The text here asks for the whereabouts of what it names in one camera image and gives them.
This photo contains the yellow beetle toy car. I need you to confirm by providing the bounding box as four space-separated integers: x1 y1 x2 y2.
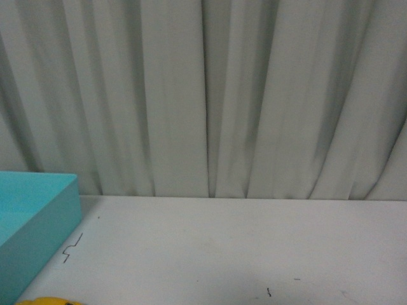
15 297 82 305

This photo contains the grey pleated curtain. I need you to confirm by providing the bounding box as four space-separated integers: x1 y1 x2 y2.
1 1 406 200

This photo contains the turquoise storage box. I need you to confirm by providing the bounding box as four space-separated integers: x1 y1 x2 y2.
1 172 82 304

